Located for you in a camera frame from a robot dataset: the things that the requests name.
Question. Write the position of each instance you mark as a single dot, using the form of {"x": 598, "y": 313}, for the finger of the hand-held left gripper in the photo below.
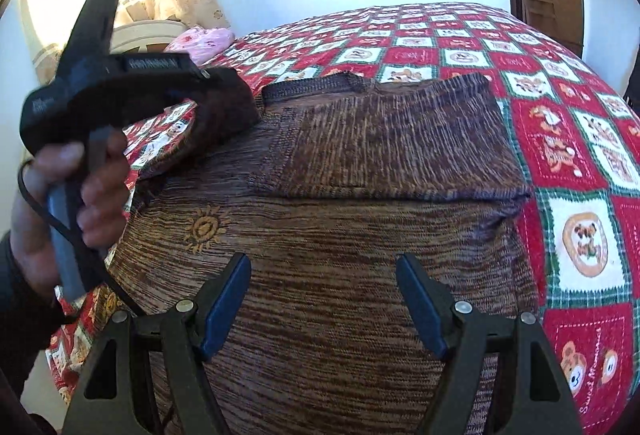
{"x": 225, "y": 102}

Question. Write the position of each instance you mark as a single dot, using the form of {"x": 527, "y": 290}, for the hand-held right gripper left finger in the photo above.
{"x": 226, "y": 312}

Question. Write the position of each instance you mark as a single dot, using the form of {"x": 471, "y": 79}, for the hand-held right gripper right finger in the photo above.
{"x": 421, "y": 312}

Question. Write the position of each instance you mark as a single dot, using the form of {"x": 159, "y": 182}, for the brown knitted sweater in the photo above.
{"x": 320, "y": 225}

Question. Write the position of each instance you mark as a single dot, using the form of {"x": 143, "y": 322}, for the person's left forearm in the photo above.
{"x": 25, "y": 330}

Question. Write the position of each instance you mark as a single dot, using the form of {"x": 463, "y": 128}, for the person's left hand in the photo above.
{"x": 106, "y": 195}

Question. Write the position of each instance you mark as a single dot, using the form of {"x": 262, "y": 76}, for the white rounded furniture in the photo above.
{"x": 145, "y": 35}

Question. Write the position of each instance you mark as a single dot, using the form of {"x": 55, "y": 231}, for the pink cloth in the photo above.
{"x": 200, "y": 40}

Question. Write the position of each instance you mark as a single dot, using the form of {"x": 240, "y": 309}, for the red printed bed blanket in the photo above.
{"x": 575, "y": 150}

